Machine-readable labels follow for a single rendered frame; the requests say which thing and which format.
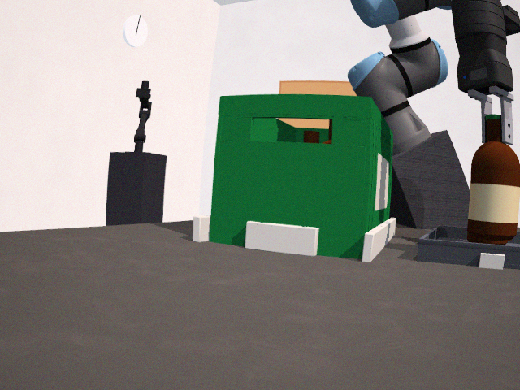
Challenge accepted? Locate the green crate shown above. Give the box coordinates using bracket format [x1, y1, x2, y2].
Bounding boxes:
[209, 94, 393, 259]

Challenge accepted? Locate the brown glass bottle with cream label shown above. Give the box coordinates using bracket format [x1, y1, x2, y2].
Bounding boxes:
[467, 114, 520, 241]

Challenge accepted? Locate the brown glass bottle with green label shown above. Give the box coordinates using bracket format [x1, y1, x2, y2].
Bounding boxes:
[467, 232, 508, 245]

